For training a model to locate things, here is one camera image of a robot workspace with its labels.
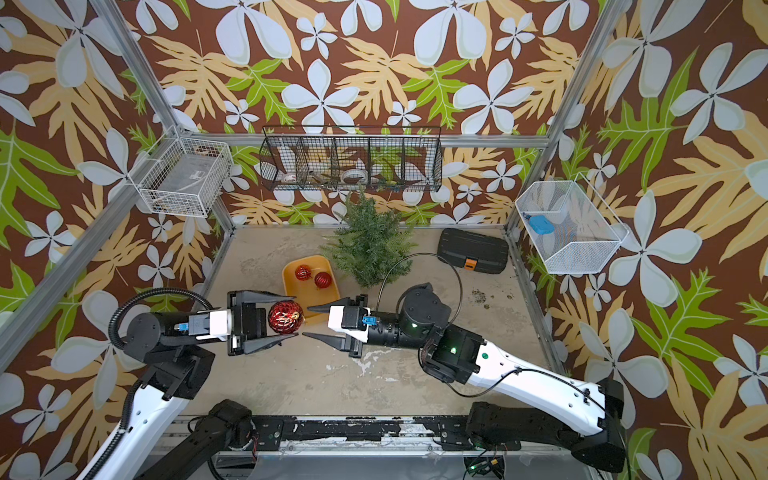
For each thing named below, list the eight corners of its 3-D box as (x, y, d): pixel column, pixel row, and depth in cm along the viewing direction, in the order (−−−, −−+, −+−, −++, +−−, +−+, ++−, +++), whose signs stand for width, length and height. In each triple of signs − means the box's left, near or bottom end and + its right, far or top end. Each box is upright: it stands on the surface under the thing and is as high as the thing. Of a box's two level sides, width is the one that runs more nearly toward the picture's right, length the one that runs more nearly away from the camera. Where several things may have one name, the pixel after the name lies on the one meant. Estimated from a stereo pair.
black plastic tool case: (434, 266, 110) (437, 254, 105) (438, 237, 120) (441, 225, 114) (503, 278, 107) (509, 266, 102) (501, 246, 117) (507, 234, 111)
